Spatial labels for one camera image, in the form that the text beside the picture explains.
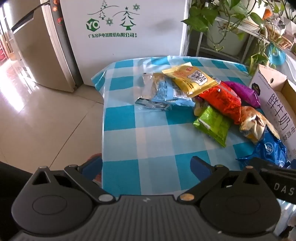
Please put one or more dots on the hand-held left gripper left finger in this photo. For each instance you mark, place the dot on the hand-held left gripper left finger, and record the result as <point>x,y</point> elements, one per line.
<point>91,166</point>

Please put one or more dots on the cream croissant snack packet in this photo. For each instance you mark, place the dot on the cream croissant snack packet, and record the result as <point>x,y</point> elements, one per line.
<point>252,122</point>

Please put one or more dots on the light blue snack packet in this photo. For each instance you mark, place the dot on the light blue snack packet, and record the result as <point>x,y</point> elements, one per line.
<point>166,92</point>

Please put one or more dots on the red snack packet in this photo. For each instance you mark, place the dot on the red snack packet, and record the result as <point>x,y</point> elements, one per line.
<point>222,102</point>

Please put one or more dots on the cardboard box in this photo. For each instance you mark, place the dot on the cardboard box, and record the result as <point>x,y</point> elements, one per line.
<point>277,111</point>

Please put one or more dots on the white metal plant rack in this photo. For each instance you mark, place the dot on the white metal plant rack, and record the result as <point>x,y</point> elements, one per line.
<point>251,30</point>

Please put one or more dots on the silver foil snack packet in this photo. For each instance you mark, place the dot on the silver foil snack packet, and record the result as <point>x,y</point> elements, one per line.
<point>148,89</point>

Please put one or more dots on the wicker basket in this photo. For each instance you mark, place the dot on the wicker basket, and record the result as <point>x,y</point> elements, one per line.
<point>277,42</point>

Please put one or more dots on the purple snack packet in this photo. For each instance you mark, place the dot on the purple snack packet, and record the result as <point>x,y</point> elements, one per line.
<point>245,92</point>

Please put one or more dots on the orange plastic object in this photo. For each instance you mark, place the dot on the orange plastic object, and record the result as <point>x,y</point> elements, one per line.
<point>267,14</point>

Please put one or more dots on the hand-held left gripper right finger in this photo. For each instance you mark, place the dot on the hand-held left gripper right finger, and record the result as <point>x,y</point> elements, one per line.
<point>198,168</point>

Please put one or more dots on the blue checked tablecloth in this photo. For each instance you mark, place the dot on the blue checked tablecloth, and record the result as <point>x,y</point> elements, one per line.
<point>150,143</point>

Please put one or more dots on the yellow waffle snack packet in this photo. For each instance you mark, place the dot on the yellow waffle snack packet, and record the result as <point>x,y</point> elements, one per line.
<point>192,80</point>

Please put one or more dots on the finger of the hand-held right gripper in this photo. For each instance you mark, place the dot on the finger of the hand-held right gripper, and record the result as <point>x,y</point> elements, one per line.
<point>266,164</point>

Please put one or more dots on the large white planter pot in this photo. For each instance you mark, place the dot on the large white planter pot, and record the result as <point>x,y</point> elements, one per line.
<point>231,41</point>

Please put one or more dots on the white freezer with tree print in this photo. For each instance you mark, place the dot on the white freezer with tree print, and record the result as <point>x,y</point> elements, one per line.
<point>138,41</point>

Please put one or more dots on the lime green snack packet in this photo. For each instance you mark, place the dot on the lime green snack packet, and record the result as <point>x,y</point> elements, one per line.
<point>212,125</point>

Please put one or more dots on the pothos plant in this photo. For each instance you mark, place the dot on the pothos plant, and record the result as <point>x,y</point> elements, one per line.
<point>196,18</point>

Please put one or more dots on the dark blue snack packet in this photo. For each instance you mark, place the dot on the dark blue snack packet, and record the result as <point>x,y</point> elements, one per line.
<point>270,148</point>

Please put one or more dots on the silver refrigerator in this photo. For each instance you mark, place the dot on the silver refrigerator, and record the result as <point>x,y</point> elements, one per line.
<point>34,46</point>

